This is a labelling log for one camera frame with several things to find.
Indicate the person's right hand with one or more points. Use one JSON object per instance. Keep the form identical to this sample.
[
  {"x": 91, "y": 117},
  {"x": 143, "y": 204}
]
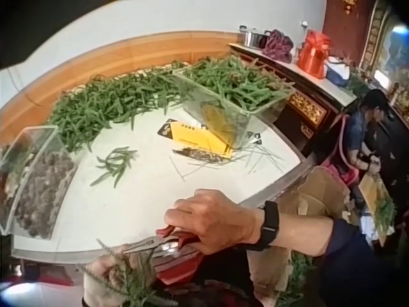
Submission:
[{"x": 223, "y": 220}]

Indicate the person's left hand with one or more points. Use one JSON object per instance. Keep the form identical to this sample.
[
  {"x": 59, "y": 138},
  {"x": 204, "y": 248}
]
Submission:
[{"x": 105, "y": 275}]

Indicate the person's left fingers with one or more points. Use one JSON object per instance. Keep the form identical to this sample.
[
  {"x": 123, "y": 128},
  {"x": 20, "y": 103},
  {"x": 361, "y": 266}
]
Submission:
[{"x": 140, "y": 265}]

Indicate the green leafy sprig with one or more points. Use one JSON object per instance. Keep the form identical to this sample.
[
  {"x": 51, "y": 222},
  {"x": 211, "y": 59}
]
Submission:
[{"x": 134, "y": 281}]

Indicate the small bunch of green stems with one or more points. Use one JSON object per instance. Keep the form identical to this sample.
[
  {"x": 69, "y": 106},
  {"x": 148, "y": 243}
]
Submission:
[{"x": 116, "y": 161}]

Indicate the heap of brown buds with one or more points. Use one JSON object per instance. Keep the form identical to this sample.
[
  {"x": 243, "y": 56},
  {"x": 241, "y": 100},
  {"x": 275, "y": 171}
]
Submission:
[{"x": 44, "y": 195}]

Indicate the clear plastic tray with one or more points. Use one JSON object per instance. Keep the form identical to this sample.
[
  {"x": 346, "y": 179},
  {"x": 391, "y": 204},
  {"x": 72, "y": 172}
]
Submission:
[{"x": 41, "y": 179}]

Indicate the scattered thin stem strips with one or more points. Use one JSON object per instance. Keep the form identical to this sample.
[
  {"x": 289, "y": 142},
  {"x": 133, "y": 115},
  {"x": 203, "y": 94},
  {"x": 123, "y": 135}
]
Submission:
[{"x": 223, "y": 160}]

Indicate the black wrist band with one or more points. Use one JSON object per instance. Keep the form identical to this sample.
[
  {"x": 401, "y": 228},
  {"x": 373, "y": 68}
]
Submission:
[{"x": 271, "y": 225}]

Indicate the yellow and black cards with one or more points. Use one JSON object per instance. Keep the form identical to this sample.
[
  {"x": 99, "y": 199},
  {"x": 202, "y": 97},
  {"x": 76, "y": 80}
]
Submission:
[{"x": 198, "y": 137}]

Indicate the pile of green stems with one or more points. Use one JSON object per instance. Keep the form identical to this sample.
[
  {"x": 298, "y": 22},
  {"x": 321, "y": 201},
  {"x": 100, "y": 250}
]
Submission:
[{"x": 105, "y": 102}]

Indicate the large clear plastic container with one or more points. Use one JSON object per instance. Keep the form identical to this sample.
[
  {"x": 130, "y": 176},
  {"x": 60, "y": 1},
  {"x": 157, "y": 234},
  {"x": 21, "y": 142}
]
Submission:
[{"x": 230, "y": 121}]

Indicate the brown paper bag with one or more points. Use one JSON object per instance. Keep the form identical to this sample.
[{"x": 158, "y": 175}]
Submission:
[{"x": 314, "y": 195}]

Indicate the heap of trimmed green stems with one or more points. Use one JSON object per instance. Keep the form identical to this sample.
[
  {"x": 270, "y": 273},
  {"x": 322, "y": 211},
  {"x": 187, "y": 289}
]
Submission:
[{"x": 236, "y": 80}]

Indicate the orange wooden bench back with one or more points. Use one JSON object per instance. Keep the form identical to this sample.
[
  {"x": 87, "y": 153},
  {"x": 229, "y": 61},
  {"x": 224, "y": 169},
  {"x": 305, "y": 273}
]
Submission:
[{"x": 105, "y": 57}]

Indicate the pink plastic chair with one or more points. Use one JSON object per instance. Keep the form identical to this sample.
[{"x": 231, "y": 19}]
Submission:
[{"x": 340, "y": 169}]

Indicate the dark carved wooden cabinet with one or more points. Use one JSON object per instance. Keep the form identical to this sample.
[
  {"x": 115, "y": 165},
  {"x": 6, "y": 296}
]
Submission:
[{"x": 306, "y": 112}]

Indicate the yellow board with green stems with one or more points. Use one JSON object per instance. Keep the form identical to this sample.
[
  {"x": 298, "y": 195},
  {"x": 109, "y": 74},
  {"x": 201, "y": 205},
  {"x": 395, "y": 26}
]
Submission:
[{"x": 378, "y": 208}]

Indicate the steel pots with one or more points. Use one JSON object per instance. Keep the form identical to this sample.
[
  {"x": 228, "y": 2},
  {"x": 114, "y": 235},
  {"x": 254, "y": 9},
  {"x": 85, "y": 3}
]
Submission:
[{"x": 252, "y": 36}]

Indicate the red gift bag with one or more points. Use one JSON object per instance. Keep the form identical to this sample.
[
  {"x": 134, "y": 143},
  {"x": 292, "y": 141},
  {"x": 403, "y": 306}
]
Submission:
[{"x": 314, "y": 54}]

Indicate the blue and white box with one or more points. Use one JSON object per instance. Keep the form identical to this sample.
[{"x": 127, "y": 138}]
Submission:
[{"x": 338, "y": 71}]

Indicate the red and gold altar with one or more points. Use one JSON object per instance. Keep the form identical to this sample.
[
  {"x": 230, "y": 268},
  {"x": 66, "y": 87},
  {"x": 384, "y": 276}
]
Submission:
[{"x": 370, "y": 35}]

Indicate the wall socket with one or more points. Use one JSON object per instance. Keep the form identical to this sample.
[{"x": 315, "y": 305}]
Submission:
[{"x": 304, "y": 24}]

